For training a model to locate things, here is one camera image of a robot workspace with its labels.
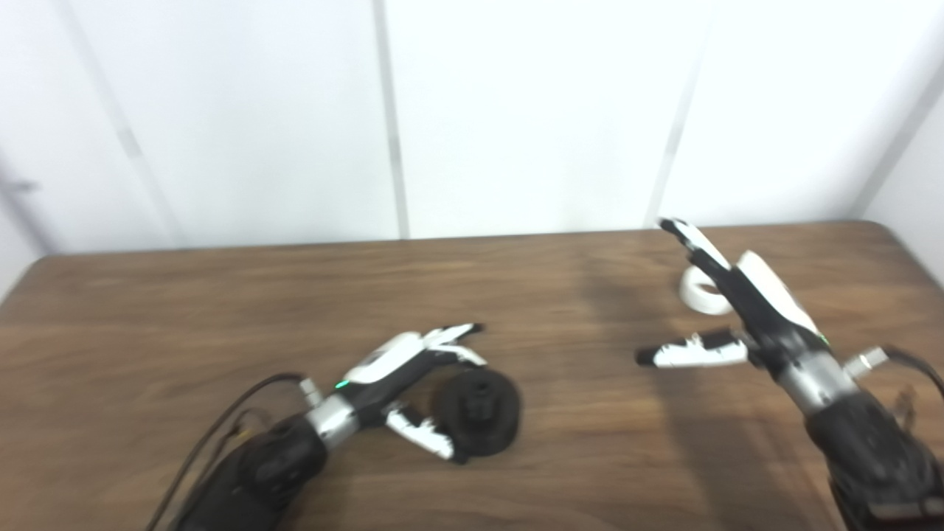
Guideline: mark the round black stepped part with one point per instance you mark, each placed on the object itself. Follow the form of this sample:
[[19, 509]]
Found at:
[[479, 413]]

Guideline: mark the grey wall corner post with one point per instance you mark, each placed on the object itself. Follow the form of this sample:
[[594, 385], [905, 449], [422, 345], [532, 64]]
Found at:
[[33, 225]]

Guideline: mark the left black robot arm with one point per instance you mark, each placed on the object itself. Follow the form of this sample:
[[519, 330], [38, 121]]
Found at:
[[258, 472]]

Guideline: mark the small grey wall tag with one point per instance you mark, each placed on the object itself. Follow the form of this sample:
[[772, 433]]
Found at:
[[20, 186]]

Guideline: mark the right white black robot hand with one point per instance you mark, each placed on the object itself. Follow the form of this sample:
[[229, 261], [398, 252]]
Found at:
[[774, 317]]

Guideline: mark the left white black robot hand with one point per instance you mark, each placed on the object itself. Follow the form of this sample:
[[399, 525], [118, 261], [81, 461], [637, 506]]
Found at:
[[383, 361]]

